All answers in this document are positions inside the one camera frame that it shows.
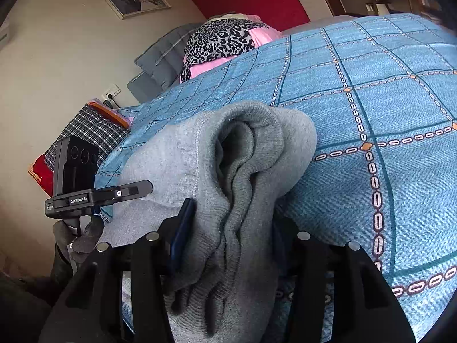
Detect leopard print cloth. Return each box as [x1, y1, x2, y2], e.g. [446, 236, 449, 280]
[180, 18, 267, 83]

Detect grey sweat pants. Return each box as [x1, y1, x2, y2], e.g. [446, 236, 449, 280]
[101, 101, 317, 342]

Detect grey mattress sheet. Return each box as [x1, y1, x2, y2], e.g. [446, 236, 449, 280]
[282, 15, 355, 36]

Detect blue patterned bed cover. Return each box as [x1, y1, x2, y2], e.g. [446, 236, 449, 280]
[95, 14, 456, 339]

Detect plaid pillow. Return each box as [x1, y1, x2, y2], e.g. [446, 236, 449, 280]
[44, 105, 129, 171]

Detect white wall socket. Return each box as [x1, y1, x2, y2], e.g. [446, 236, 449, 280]
[101, 84, 121, 101]

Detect left hand dark glove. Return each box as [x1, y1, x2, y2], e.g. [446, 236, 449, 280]
[51, 215, 104, 281]

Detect framed wall picture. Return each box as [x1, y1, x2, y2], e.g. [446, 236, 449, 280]
[104, 0, 171, 20]

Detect grey quilted headboard cushion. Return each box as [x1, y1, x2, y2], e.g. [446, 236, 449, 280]
[127, 23, 201, 104]

